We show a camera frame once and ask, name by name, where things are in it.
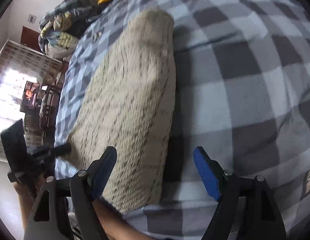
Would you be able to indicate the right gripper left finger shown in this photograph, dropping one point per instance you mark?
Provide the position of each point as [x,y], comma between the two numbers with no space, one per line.
[90,179]

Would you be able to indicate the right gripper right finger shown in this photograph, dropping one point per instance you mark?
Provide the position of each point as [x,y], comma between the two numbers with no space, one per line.
[261,218]

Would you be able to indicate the cream plaid shirt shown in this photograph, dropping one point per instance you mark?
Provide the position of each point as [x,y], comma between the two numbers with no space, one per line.
[129,105]

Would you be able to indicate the person forearm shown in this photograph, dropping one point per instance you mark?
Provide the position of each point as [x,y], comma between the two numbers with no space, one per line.
[114,227]

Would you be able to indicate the television screen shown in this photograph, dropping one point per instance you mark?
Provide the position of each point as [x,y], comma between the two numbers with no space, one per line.
[29,97]

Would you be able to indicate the dark wooden chair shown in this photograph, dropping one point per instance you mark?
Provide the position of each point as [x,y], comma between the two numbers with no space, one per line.
[50,101]

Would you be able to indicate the dark red door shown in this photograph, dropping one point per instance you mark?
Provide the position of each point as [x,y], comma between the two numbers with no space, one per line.
[29,38]

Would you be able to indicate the pile of bedding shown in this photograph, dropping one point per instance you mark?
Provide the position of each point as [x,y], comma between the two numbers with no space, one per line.
[62,28]

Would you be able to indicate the blue checkered bed sheet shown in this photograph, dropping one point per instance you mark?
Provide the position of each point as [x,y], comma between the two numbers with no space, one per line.
[242,93]

